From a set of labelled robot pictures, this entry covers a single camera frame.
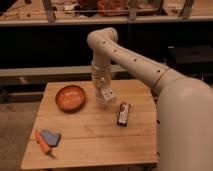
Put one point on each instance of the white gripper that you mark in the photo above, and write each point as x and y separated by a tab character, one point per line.
101	75

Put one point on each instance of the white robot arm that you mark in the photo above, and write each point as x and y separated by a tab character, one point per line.
184	106

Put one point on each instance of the orange ceramic bowl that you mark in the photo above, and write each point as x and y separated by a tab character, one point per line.
70	98

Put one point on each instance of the wooden table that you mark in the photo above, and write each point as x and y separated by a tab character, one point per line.
91	136

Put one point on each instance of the orange toy carrot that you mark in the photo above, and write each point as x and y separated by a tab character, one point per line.
46	149

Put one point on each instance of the black box on right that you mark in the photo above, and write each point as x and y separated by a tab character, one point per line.
191	59

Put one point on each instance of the metal shelf rail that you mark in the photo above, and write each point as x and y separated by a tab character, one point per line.
104	20

